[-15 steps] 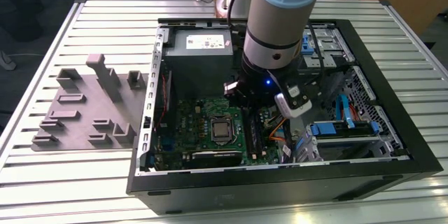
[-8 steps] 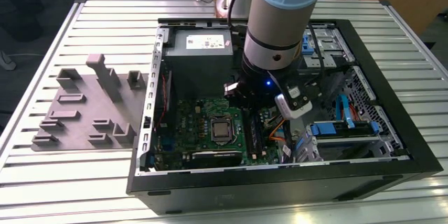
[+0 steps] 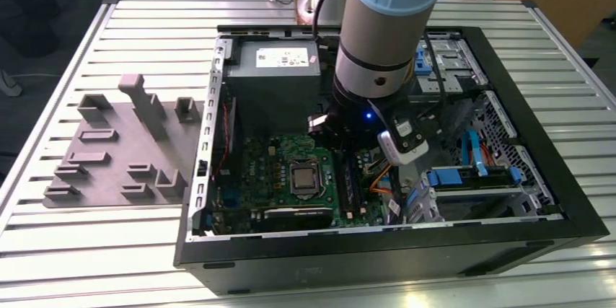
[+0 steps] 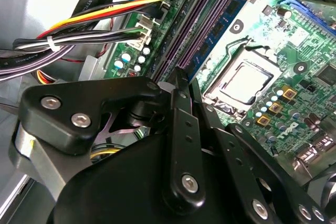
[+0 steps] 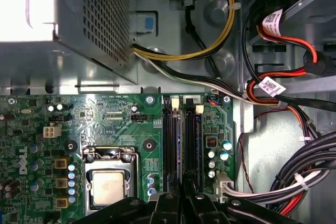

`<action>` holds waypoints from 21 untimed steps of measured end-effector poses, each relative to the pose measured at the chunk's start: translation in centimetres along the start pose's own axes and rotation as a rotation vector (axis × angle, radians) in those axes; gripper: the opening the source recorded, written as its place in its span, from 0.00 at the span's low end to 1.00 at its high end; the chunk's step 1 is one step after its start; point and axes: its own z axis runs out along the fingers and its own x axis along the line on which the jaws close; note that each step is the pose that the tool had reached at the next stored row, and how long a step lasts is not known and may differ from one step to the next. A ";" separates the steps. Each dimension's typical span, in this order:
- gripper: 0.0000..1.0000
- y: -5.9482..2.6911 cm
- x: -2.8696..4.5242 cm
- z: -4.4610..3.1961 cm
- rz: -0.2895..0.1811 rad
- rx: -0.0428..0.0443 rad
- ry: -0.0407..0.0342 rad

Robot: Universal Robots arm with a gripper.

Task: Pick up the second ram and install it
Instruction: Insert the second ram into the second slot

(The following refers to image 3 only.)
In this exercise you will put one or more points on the metal CPU socket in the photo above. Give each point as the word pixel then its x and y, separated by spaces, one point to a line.
pixel 290 178

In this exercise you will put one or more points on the low silver disk bay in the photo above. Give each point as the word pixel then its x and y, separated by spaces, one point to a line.
pixel 482 193

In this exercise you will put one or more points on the black chair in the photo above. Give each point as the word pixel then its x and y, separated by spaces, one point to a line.
pixel 28 16

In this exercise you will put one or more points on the grey power supply unit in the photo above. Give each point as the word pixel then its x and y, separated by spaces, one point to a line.
pixel 274 99

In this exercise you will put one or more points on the tall silver drive cage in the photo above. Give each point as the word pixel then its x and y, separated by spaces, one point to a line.
pixel 458 81

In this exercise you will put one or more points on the black RAM slot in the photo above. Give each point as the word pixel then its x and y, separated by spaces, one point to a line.
pixel 339 181

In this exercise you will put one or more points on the green motherboard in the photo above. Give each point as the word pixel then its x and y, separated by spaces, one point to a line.
pixel 264 156

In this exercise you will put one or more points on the black graphics card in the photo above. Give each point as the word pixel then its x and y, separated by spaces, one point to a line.
pixel 294 219

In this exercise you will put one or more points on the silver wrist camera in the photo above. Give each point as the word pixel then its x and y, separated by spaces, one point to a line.
pixel 404 156

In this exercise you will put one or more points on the blue disk carrier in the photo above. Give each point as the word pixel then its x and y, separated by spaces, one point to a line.
pixel 423 66

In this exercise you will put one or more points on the grey parts rack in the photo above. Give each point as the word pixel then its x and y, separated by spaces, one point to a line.
pixel 115 149

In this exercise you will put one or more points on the black PC case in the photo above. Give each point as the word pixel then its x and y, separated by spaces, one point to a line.
pixel 336 264

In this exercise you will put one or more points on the hard disk in blue carrier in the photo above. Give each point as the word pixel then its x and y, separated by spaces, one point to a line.
pixel 450 178

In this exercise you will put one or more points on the silver CPU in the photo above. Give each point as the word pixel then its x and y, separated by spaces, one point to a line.
pixel 306 178

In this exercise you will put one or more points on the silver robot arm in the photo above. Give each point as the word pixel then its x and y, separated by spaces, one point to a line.
pixel 384 34

